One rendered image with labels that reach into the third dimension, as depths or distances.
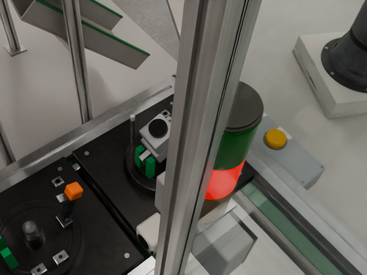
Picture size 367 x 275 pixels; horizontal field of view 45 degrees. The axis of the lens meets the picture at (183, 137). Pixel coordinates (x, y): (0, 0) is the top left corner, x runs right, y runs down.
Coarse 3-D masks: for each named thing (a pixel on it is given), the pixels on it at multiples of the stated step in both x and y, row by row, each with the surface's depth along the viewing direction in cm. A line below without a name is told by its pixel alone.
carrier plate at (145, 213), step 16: (144, 112) 88; (128, 128) 85; (96, 144) 82; (112, 144) 83; (128, 144) 83; (80, 160) 80; (96, 160) 80; (112, 160) 81; (96, 176) 78; (112, 176) 79; (112, 192) 77; (128, 192) 77; (144, 192) 78; (128, 208) 75; (144, 208) 76; (128, 224) 75
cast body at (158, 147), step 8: (152, 120) 71; (160, 120) 70; (168, 120) 74; (144, 128) 71; (152, 128) 70; (160, 128) 69; (168, 128) 70; (144, 136) 70; (152, 136) 70; (160, 136) 69; (168, 136) 70; (144, 144) 73; (152, 144) 70; (160, 144) 70; (144, 152) 74; (152, 152) 73; (160, 152) 72; (144, 160) 74; (160, 160) 74
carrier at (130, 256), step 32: (64, 160) 80; (32, 192) 76; (0, 224) 69; (32, 224) 64; (64, 224) 70; (96, 224) 73; (0, 256) 67; (32, 256) 67; (64, 256) 66; (96, 256) 70; (128, 256) 71
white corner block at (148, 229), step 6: (156, 216) 73; (144, 222) 72; (150, 222) 72; (156, 222) 72; (138, 228) 72; (144, 228) 72; (150, 228) 72; (156, 228) 72; (138, 234) 72; (144, 234) 71; (150, 234) 71; (156, 234) 71; (144, 240) 71; (150, 240) 70; (156, 240) 71; (144, 246) 73; (150, 246) 70; (156, 246) 71; (150, 252) 72
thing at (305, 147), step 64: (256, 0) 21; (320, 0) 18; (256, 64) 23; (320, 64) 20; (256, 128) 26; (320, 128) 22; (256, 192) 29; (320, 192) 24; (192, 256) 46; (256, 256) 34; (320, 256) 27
